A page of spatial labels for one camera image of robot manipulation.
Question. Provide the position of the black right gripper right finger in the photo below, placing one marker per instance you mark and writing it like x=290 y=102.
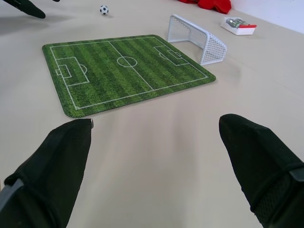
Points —
x=261 y=166

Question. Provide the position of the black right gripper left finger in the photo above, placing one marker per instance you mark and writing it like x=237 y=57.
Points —
x=47 y=175

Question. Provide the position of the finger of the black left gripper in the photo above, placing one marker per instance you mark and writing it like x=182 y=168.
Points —
x=28 y=8

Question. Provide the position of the small soccer ball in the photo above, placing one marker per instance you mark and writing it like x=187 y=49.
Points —
x=104 y=10

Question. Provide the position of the green soccer field mat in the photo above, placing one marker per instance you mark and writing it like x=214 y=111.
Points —
x=123 y=73

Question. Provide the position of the white miniature soccer goal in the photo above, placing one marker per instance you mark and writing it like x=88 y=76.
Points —
x=197 y=38

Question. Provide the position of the white tray with batteries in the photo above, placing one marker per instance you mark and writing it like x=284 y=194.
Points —
x=238 y=26

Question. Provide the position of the red cloth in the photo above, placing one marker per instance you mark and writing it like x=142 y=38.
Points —
x=211 y=4

